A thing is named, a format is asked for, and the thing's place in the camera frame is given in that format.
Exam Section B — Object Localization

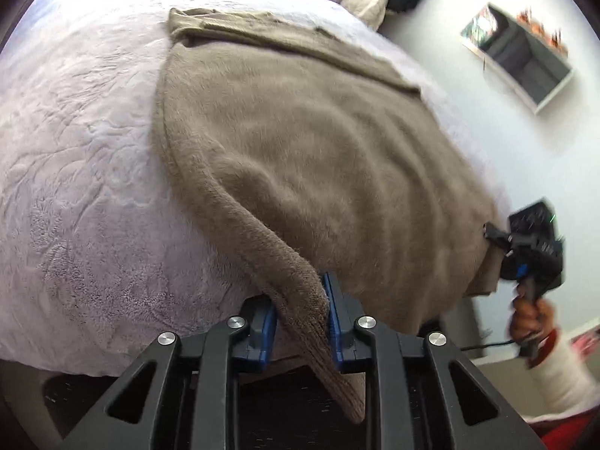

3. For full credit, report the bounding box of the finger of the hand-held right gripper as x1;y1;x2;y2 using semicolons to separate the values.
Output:
483;222;514;251

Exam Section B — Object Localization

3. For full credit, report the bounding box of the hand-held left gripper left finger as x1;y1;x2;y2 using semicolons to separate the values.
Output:
56;296;278;450

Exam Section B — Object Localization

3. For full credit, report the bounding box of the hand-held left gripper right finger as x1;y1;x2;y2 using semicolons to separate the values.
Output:
322;271;548;450

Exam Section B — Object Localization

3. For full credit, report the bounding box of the brown knit sweater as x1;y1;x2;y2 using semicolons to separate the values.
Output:
150;7;503;426

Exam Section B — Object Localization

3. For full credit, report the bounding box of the person's right hand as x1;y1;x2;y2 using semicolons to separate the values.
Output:
510;296;560;344

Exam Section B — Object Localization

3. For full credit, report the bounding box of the lavender embossed bedspread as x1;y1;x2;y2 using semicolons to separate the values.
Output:
0;0;516;378

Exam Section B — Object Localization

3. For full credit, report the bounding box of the beige hanging coat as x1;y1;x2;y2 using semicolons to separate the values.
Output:
343;0;393;30

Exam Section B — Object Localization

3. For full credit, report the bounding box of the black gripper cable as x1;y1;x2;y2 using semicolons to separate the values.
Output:
459;337;519;352

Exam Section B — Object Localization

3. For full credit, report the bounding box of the wall-mounted television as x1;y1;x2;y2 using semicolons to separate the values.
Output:
460;2;573;114

